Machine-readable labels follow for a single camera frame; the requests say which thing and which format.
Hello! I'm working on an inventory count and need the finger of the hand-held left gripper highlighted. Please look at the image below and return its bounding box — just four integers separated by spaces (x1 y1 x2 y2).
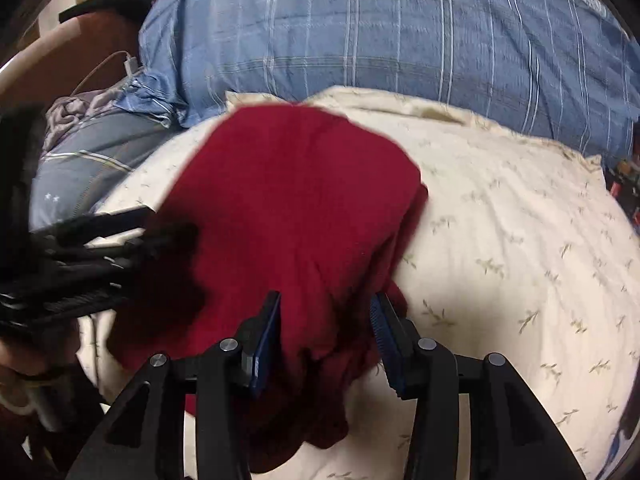
30 205 157 257
47 221 202 288

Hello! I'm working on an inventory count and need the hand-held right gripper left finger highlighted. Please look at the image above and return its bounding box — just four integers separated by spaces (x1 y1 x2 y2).
65 290 283 480

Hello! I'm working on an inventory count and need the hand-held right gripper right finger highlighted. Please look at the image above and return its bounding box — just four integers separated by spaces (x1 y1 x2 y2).
369 291 586 480

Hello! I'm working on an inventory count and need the red knit garment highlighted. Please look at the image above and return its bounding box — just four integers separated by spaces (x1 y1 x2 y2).
105 102 431 476

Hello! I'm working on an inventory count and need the person's left hand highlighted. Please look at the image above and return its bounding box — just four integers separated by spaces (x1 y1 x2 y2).
0 317 82 380

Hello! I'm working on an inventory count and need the grey blue striped cloth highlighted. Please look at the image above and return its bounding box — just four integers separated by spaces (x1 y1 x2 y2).
27 80 187 234

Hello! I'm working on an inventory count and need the grey patterned cloth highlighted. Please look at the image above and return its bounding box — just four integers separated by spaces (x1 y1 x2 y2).
45 87 125 154

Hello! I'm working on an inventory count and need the cream floral bedsheet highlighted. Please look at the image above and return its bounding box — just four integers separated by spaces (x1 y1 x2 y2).
75 85 640 480

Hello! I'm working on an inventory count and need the brown wooden headboard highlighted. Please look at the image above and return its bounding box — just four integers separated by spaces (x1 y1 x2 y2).
0 12 151 107

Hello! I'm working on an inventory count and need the blue striped pillow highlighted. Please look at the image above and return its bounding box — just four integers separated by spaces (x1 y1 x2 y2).
137 0 640 170

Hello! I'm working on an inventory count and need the white charging cable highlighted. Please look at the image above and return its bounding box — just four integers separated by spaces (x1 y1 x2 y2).
70 50 145 97

